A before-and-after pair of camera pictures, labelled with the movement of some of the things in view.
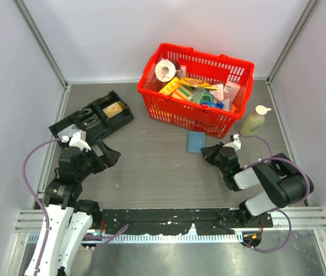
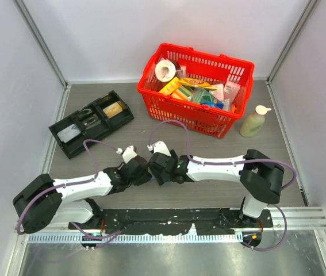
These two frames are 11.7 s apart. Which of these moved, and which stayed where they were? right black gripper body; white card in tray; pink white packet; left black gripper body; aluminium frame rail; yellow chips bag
Moved: left black gripper body; right black gripper body
Stayed: pink white packet; yellow chips bag; aluminium frame rail; white card in tray
